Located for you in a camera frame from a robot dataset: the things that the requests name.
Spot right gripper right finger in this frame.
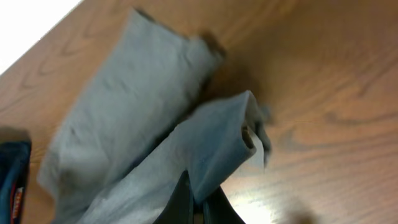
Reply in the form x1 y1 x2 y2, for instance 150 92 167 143
203 187 245 224

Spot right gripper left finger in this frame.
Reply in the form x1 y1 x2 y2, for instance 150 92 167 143
153 170 194 224

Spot folded dark blue garment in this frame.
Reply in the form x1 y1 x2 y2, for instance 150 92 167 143
1 126 32 224

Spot grey shorts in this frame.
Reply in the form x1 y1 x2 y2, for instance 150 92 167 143
37 10 271 223

